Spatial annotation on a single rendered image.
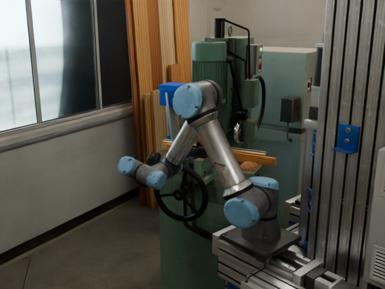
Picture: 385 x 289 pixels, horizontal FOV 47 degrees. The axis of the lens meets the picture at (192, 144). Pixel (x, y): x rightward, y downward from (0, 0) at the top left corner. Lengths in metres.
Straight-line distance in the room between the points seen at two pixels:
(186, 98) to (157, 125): 2.27
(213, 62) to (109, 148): 1.81
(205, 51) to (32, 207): 1.79
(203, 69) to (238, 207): 0.93
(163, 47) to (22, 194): 1.76
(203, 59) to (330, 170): 0.91
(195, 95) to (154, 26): 2.55
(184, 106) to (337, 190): 0.61
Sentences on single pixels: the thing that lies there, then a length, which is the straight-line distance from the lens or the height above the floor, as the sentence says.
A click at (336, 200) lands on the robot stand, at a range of 1.67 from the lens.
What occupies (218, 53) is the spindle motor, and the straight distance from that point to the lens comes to 2.23.
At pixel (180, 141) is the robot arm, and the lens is 1.76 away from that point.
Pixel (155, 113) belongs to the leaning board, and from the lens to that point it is 3.74.
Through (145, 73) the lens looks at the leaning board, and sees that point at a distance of 3.83.
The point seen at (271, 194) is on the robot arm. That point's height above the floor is 1.01.
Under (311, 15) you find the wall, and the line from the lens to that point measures 4.48.
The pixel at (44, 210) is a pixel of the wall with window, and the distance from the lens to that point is 3.46.
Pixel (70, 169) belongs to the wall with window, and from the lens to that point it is 3.54.
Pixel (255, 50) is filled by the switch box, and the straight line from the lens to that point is 2.50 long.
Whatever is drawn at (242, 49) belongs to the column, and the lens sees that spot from 2.44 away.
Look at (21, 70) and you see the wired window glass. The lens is 3.25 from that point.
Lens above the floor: 1.62
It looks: 16 degrees down
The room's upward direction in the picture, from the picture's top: straight up
